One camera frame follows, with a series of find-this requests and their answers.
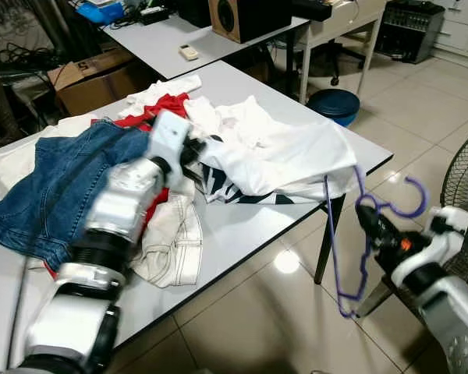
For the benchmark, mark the purple plastic clothes hanger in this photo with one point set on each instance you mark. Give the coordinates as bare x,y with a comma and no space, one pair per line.
332,241

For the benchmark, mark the white T-shirt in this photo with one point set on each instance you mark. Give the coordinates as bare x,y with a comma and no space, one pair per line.
288,156

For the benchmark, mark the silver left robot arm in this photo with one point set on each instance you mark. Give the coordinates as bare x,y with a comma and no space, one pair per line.
125,199

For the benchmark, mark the black and white striped garment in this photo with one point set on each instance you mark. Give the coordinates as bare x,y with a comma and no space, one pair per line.
218,187

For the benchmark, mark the crumpled red garment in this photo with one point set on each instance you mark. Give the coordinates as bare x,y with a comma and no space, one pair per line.
160,105

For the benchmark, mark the long grey table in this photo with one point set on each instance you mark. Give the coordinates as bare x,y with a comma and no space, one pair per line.
242,226

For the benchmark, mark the black floor fan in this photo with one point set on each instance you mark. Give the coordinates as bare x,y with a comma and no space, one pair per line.
460,179

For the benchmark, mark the white remote control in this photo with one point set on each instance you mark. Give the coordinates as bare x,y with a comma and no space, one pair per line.
189,52

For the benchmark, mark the small grey table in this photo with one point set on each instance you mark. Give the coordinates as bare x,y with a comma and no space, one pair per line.
156,43

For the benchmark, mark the open cardboard box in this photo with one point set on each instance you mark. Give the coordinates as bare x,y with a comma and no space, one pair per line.
93,82

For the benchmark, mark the blue round tub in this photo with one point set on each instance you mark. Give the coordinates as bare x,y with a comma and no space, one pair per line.
334,101

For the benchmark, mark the blue denim garment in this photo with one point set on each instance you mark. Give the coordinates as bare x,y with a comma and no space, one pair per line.
54,187

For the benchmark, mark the wooden loudspeaker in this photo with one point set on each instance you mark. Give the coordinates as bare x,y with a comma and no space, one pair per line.
253,19

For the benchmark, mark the black audio amplifier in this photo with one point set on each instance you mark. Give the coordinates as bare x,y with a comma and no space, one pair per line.
409,31

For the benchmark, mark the white desk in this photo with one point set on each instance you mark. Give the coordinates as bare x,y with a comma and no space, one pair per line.
351,15

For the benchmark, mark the white drawer cabinet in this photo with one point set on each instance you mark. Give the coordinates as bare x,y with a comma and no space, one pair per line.
464,31

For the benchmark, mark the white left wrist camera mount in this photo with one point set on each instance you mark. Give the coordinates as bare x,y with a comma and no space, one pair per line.
168,136

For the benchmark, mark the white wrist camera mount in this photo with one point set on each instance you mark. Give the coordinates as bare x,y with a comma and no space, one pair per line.
444,234
168,136

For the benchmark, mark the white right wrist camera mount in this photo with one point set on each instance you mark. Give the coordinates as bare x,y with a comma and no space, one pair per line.
444,234

